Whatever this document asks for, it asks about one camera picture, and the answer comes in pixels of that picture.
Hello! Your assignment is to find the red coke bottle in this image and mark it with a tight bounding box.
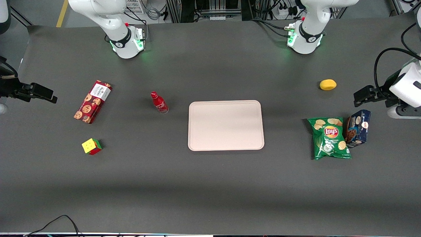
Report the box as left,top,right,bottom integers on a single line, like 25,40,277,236
151,91,169,114

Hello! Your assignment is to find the beige plastic tray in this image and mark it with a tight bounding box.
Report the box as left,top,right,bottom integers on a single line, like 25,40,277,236
188,100,265,151

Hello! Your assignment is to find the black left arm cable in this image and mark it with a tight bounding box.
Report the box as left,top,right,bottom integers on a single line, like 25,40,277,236
374,22,421,96

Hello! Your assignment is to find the white power strip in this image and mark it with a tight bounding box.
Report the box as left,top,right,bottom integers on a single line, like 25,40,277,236
278,5,298,17

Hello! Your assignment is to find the dark gray table mat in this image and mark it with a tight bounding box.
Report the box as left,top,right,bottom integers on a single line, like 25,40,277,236
0,20,421,236

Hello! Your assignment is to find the dark blue cookie box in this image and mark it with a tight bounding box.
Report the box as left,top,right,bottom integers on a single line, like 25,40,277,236
344,109,372,148

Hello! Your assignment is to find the aluminium equipment rack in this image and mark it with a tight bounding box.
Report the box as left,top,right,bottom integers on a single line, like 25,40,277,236
166,0,254,23

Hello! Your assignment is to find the black base cable bundle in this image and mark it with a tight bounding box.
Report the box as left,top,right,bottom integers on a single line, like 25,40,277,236
252,18,295,38

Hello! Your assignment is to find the thin black cable loop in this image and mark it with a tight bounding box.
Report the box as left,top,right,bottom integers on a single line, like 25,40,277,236
24,215,81,237

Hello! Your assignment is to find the colourful puzzle cube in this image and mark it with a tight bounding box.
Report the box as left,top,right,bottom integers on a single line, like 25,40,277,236
82,138,103,155

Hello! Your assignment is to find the red cookie box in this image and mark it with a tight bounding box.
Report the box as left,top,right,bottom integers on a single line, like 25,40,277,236
74,80,112,124

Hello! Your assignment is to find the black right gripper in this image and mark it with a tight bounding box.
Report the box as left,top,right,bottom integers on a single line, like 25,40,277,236
0,78,58,104

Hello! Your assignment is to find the white perforated box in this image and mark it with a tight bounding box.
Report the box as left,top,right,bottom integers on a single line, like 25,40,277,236
124,0,145,14

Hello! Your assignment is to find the yellow lemon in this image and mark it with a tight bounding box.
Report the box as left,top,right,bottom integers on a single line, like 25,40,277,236
319,79,337,91

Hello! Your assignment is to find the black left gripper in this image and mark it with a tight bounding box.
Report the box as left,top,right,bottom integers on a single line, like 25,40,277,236
354,85,400,108

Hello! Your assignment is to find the green Lays chips bag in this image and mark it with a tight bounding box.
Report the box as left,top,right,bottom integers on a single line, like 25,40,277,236
307,117,352,160

